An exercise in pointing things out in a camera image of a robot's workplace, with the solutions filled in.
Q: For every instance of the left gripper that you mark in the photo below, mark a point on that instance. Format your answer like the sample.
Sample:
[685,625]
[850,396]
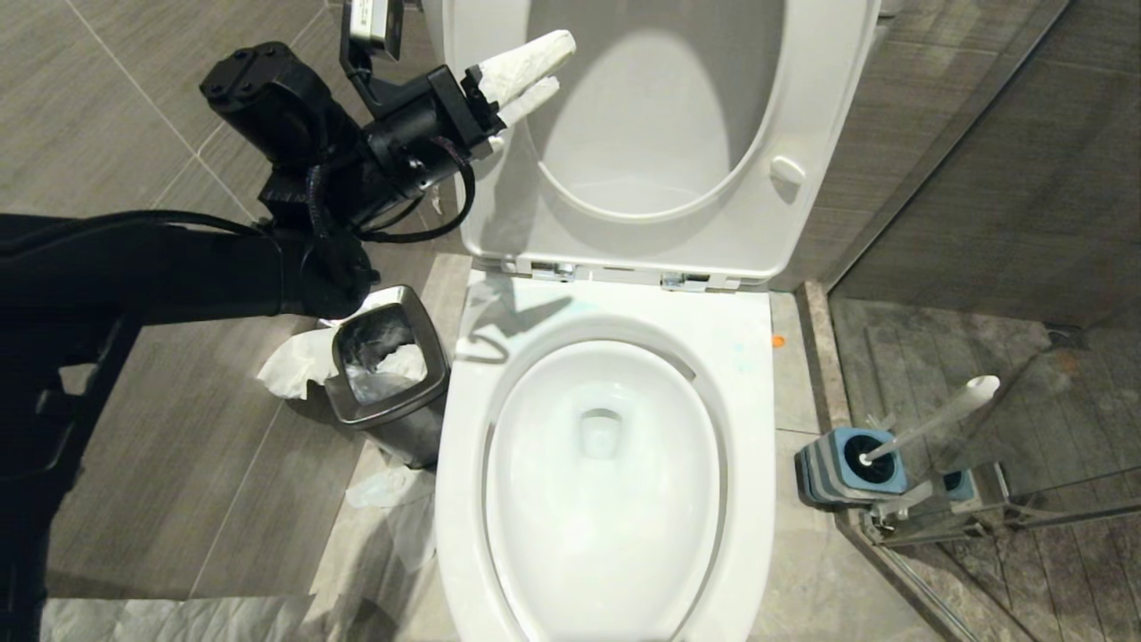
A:
[419,134]

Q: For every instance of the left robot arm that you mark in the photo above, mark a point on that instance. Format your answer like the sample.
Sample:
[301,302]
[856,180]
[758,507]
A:
[134,267]

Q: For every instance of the white toilet lid and seat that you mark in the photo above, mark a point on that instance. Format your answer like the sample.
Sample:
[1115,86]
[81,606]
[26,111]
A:
[802,134]

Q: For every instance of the white toilet bowl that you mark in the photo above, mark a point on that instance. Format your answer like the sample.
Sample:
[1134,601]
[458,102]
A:
[615,464]

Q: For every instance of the blue grey brush holder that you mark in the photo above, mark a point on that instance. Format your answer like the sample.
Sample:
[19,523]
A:
[838,468]

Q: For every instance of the white toilet brush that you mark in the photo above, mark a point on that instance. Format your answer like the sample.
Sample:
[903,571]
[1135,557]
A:
[936,423]

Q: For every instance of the clear plastic bin liner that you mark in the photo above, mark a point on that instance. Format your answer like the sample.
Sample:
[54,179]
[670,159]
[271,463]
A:
[379,352]

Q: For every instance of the metal trash can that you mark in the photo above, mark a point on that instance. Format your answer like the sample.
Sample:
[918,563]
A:
[392,392]

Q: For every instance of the white tissue paper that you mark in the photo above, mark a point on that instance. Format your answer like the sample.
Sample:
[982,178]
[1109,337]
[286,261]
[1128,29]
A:
[294,361]

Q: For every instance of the white paper sheet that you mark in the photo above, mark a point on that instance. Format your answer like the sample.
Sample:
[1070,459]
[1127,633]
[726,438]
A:
[392,517]

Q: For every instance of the glass shower door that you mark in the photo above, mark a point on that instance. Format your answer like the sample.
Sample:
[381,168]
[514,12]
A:
[1007,267]

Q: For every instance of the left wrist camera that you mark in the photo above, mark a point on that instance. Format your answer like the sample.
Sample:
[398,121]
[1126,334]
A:
[379,45]

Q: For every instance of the metal door hinge bracket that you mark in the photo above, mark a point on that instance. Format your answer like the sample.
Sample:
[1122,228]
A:
[936,508]

